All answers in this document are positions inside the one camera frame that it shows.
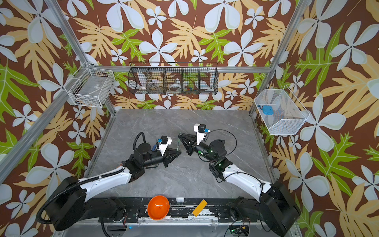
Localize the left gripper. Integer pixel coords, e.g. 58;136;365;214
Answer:
141;147;181;169

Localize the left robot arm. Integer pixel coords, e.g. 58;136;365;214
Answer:
36;143;182;231

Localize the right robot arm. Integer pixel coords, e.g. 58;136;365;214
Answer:
178;133;301;237

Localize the orange bowl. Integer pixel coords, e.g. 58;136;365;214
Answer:
147;196;170;221

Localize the yellow block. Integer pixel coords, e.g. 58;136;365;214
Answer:
192;199;208;217

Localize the blue object in basket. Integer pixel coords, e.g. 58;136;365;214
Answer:
258;105;274;116

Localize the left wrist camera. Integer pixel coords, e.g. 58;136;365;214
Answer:
157;135;172;156

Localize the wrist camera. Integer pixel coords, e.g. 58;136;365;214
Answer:
194;123;210;144
157;135;172;156

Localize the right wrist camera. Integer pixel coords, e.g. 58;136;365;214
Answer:
194;123;210;144

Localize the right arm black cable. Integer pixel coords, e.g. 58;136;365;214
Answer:
207;129;238;149

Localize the black wire basket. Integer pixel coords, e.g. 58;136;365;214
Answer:
126;62;219;95

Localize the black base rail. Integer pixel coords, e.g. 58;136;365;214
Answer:
116;197;259;224

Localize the white wire basket right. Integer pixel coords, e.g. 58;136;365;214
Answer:
254;87;311;136

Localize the white wire basket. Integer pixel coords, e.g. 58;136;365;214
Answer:
66;64;115;108
254;87;311;136

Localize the white wire basket left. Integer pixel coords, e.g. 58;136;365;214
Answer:
66;64;115;108

